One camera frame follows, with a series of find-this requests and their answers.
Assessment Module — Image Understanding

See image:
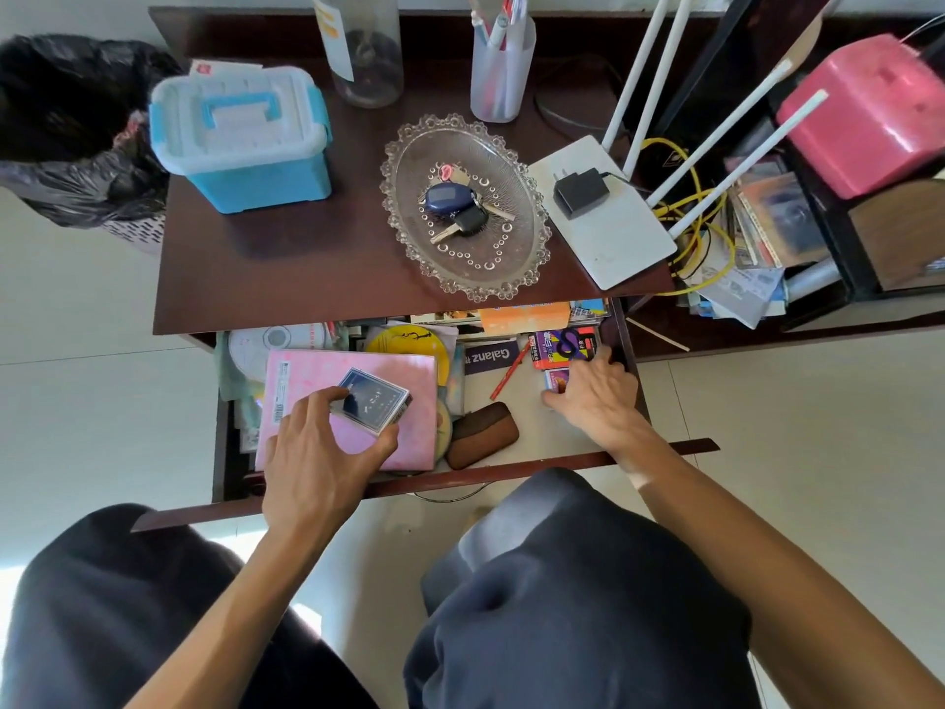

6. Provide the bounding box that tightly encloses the person's right hand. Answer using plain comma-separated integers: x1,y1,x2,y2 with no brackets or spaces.
542,344,660,460

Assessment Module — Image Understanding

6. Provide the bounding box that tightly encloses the person's left hand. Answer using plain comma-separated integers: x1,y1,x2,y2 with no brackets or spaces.
261,387,401,538

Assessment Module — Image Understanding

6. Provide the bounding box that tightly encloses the dark blue card box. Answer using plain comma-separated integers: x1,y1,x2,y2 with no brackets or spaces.
329,367,413,437

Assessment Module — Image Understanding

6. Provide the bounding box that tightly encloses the person's left forearm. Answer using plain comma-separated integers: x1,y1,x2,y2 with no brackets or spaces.
126,502,364,709

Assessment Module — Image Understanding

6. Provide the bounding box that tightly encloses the person's right forearm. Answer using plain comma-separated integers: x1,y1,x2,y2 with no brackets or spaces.
605,429,945,709

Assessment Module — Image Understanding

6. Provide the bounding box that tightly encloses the dark wooden drawer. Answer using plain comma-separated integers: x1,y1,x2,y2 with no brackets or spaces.
131,298,721,533

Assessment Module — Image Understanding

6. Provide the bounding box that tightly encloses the red pencil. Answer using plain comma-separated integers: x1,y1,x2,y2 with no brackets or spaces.
489,340,533,401

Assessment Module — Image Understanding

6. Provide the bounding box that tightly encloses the pink notebook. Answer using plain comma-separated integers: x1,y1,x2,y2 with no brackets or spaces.
254,350,440,473

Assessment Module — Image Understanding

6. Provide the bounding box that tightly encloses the red and purple packet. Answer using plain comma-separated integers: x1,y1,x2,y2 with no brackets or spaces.
529,326,600,371

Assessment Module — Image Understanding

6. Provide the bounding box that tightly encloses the dark booklet with white print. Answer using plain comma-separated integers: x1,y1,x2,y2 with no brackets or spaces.
464,341,522,376

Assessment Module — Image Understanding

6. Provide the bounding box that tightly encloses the brown pouch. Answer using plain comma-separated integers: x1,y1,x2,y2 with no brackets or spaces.
445,402,521,471

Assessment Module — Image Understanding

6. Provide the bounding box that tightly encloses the orange box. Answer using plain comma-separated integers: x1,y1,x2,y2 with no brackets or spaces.
478,303,572,337

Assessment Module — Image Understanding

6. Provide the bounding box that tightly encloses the yellow disc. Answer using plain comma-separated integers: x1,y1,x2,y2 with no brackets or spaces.
365,324,451,387

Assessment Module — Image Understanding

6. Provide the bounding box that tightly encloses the thin wooden stick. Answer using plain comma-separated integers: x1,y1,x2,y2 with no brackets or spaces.
645,316,692,354

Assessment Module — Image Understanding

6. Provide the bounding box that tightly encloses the white disc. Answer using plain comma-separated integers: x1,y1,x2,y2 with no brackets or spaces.
227,323,329,385

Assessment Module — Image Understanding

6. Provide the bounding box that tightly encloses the white router with antennas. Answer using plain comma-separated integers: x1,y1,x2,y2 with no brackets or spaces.
528,0,830,291

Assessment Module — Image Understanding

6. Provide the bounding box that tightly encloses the oval glass dish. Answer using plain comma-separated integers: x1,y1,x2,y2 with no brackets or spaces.
379,114,553,303

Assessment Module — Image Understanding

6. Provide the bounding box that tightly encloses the dark brown wooden desk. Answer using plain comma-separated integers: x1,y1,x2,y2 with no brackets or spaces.
148,7,677,337

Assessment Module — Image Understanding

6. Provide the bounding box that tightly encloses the black car key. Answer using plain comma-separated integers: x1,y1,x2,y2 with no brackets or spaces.
430,205,490,245

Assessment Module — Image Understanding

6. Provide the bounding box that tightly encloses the person's right leg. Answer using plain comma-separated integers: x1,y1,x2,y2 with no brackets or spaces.
402,468,756,709

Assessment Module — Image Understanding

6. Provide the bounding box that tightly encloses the person's leg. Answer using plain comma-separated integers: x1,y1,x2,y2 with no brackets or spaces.
0,503,379,709
402,468,756,709

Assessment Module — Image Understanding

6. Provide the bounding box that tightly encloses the black power adapter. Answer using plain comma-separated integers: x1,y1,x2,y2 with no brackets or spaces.
553,166,612,220

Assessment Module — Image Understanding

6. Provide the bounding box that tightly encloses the blue key fob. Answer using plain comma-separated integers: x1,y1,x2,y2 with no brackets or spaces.
423,183,478,218

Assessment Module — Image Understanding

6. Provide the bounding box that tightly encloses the pile of magazines and papers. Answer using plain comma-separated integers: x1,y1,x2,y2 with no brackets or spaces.
687,153,831,330

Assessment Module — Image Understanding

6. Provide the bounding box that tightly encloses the white rolled tube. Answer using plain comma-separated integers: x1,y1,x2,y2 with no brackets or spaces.
785,257,843,302

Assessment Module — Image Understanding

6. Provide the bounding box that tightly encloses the white perforated basket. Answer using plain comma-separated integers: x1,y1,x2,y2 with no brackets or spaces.
99,212,168,258

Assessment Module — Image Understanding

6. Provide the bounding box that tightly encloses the person's left leg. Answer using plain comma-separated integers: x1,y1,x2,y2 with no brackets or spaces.
0,503,379,709

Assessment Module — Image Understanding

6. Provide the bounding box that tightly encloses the blue white storage box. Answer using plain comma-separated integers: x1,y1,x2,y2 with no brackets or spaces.
149,65,334,215

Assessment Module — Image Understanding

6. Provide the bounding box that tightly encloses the translucent pen holder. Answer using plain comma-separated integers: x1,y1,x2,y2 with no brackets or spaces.
470,16,537,125

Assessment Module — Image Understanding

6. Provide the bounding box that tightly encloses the black flat panel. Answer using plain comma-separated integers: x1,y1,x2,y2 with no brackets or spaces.
653,0,843,185

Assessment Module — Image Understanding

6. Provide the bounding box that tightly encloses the clear glass bottle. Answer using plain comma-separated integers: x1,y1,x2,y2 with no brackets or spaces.
310,0,405,110

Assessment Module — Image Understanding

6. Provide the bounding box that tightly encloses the white card with red mark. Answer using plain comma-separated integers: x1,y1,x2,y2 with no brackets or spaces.
188,58,264,79

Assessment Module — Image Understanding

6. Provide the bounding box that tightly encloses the pink plastic box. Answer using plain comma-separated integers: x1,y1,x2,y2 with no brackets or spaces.
776,33,945,200

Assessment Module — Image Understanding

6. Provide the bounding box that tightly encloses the wooden spoon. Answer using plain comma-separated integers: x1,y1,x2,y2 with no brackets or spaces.
774,0,844,76

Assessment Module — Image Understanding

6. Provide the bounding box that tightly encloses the black rubbish bag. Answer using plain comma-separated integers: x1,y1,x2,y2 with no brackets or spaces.
0,34,183,230

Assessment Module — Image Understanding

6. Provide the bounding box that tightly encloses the yellow cable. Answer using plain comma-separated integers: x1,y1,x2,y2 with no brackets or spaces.
638,137,738,298

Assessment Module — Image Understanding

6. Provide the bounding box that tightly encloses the black shelf frame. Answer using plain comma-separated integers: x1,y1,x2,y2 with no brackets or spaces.
768,103,945,305

